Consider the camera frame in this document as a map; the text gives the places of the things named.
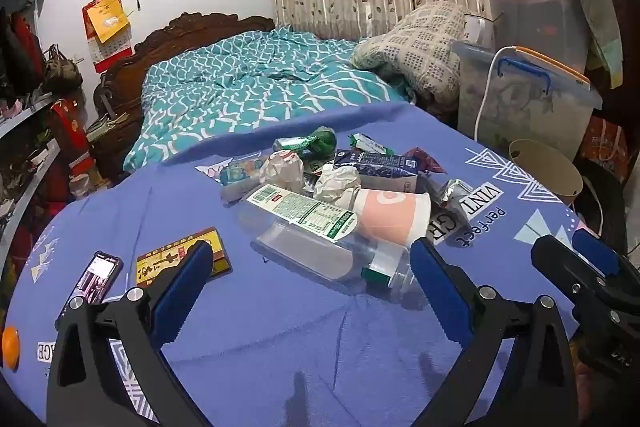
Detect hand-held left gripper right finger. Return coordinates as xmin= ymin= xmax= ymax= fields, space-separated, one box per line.
xmin=409 ymin=237 xmax=579 ymax=427

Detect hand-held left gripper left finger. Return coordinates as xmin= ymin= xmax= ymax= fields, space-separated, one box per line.
xmin=46 ymin=239 xmax=216 ymax=427

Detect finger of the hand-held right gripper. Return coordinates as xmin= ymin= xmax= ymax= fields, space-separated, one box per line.
xmin=571 ymin=228 xmax=640 ymax=308
xmin=531 ymin=234 xmax=636 ymax=333

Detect beige waste bin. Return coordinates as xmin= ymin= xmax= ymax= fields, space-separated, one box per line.
xmin=507 ymin=138 xmax=585 ymax=208

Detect blue and white food packet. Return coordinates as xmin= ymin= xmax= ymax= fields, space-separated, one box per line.
xmin=219 ymin=158 xmax=266 ymax=202

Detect dark blue milk carton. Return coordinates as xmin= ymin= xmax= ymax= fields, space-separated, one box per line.
xmin=332 ymin=149 xmax=421 ymax=190

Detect white plastic bag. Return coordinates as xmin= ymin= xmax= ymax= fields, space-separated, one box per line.
xmin=257 ymin=150 xmax=306 ymax=194

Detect yellow and brown flat box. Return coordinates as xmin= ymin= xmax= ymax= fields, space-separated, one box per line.
xmin=136 ymin=227 xmax=233 ymax=288

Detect black round object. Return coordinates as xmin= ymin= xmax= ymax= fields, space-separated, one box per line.
xmin=572 ymin=162 xmax=628 ymax=248

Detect black smartphone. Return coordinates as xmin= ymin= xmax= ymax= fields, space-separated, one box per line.
xmin=55 ymin=251 xmax=124 ymax=328

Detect pink and white paper cup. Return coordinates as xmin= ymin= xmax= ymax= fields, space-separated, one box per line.
xmin=350 ymin=188 xmax=432 ymax=248

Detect crumpled silver wrapper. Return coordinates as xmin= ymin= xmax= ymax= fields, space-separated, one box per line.
xmin=434 ymin=178 xmax=476 ymax=212

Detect orange printed bag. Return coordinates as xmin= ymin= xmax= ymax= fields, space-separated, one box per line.
xmin=580 ymin=114 xmax=628 ymax=180

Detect purple printed tablecloth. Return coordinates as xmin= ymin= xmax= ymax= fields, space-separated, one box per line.
xmin=0 ymin=99 xmax=601 ymax=427

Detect clear green-label plastic bottle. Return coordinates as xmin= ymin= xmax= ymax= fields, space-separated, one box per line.
xmin=237 ymin=183 xmax=426 ymax=305

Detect dark red wrapper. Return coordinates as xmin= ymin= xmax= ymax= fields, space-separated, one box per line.
xmin=402 ymin=147 xmax=446 ymax=175

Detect crumpled white paper ball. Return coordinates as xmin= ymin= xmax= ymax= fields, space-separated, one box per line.
xmin=314 ymin=163 xmax=362 ymax=204

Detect green and white wrapper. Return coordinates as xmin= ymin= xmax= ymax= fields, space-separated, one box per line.
xmin=348 ymin=133 xmax=396 ymax=156

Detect orange fruit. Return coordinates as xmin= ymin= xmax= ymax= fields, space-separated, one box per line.
xmin=1 ymin=327 xmax=22 ymax=369

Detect red gift bag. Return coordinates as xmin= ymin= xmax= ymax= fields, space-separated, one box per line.
xmin=47 ymin=99 xmax=96 ymax=178

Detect teal patterned duvet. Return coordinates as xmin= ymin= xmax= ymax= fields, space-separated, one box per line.
xmin=122 ymin=29 xmax=416 ymax=172

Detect cluttered metal shelf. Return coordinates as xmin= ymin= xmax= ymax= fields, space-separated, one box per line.
xmin=0 ymin=0 xmax=66 ymax=308

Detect white plastic object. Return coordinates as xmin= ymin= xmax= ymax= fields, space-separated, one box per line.
xmin=462 ymin=13 xmax=496 ymax=52

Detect beige patterned blanket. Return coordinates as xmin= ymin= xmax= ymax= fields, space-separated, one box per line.
xmin=350 ymin=1 xmax=471 ymax=118

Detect brown handbag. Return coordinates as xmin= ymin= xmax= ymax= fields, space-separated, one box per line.
xmin=42 ymin=44 xmax=83 ymax=90

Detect large clear teal-lidded storage box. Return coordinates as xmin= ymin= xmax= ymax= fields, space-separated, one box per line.
xmin=475 ymin=0 xmax=591 ymax=72

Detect carved wooden headboard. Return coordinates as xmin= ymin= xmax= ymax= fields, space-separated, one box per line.
xmin=92 ymin=14 xmax=276 ymax=168

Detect dark hanging clothes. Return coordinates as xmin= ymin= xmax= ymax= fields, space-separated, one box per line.
xmin=0 ymin=0 xmax=53 ymax=108

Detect white cable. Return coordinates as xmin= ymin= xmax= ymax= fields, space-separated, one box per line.
xmin=472 ymin=47 xmax=531 ymax=140

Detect red and yellow wall calendar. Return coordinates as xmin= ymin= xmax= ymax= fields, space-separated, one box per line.
xmin=82 ymin=0 xmax=135 ymax=74

